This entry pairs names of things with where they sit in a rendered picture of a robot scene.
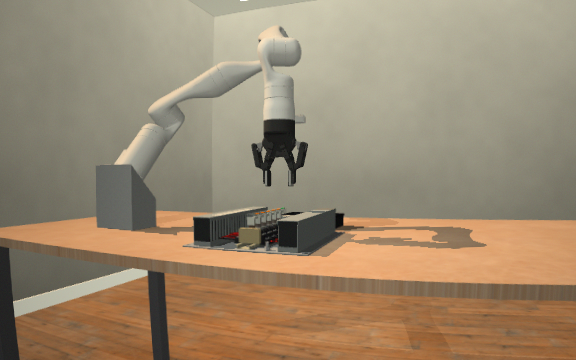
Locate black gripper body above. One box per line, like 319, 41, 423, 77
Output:
262, 119, 297, 158

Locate black tray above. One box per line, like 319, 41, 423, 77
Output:
287, 212, 344, 228

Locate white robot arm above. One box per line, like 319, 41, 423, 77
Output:
115, 25, 306, 181

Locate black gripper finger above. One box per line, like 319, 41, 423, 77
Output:
279, 141, 308, 187
251, 142, 275, 186

